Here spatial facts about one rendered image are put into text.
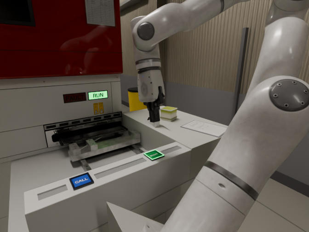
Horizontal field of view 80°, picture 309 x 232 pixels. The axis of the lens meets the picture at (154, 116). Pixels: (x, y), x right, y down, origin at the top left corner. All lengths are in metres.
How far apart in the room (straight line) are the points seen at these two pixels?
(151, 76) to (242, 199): 0.40
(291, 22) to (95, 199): 0.69
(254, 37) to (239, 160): 2.15
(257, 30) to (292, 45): 1.92
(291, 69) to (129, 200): 0.58
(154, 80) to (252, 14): 2.07
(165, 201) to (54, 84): 0.78
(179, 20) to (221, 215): 0.48
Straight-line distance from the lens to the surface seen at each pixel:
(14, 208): 0.84
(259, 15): 2.50
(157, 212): 0.79
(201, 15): 0.67
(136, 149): 0.99
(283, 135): 0.40
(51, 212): 0.58
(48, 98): 1.10
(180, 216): 0.42
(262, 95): 0.40
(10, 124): 1.12
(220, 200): 0.40
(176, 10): 0.59
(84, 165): 0.91
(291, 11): 0.72
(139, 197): 0.68
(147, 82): 0.60
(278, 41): 0.57
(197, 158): 0.81
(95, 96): 1.15
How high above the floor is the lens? 1.30
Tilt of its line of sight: 17 degrees down
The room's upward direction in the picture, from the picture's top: straight up
